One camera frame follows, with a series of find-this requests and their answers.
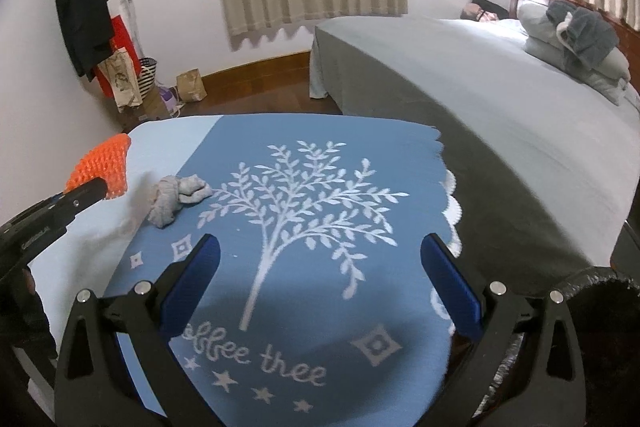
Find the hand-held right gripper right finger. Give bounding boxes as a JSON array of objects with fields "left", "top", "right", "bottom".
[{"left": 420, "top": 231, "right": 587, "bottom": 427}]

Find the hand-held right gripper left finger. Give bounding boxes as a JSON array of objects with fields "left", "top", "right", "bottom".
[{"left": 54, "top": 233, "right": 223, "bottom": 427}]

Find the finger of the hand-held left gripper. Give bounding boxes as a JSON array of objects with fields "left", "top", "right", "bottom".
[{"left": 50, "top": 178, "right": 110, "bottom": 221}]

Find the small orange foam net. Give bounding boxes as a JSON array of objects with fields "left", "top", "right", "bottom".
[{"left": 64, "top": 133, "right": 132, "bottom": 202}]

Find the knotted pale cloth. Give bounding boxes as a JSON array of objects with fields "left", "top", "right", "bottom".
[{"left": 147, "top": 174, "right": 214, "bottom": 229}]

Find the brown cardboard box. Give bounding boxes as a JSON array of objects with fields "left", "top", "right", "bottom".
[{"left": 140, "top": 94, "right": 173, "bottom": 125}]

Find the beige tote bag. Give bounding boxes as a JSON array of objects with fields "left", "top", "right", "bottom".
[{"left": 96, "top": 47, "right": 145, "bottom": 110}]

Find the garment steamer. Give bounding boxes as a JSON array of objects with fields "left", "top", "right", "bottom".
[{"left": 97, "top": 0, "right": 185, "bottom": 116}]

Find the striped bag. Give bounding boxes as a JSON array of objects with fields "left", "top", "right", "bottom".
[{"left": 136, "top": 57, "right": 160, "bottom": 102}]

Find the blue tree print tablecloth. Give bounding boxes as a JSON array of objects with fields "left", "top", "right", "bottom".
[{"left": 22, "top": 113, "right": 463, "bottom": 427}]

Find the brown paper bag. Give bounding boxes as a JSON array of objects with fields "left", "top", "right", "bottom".
[{"left": 175, "top": 69, "right": 208, "bottom": 104}]

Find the red bag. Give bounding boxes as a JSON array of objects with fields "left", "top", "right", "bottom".
[{"left": 94, "top": 14, "right": 141, "bottom": 98}]

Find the black hanging coat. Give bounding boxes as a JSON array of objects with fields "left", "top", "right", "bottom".
[{"left": 54, "top": 0, "right": 117, "bottom": 82}]

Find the bed with grey sheet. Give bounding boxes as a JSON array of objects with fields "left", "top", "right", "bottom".
[{"left": 308, "top": 14, "right": 640, "bottom": 303}]

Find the large grey pillow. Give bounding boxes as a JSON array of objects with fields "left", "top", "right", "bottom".
[{"left": 524, "top": 34, "right": 632, "bottom": 105}]

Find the small grey pillow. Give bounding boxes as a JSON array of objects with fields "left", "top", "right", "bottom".
[{"left": 516, "top": 3, "right": 568, "bottom": 42}]

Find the dark bag beside bed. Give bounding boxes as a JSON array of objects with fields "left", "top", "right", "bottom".
[{"left": 461, "top": 0, "right": 512, "bottom": 24}]

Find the dark grey garment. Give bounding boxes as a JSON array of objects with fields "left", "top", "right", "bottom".
[{"left": 545, "top": 0, "right": 621, "bottom": 70}]

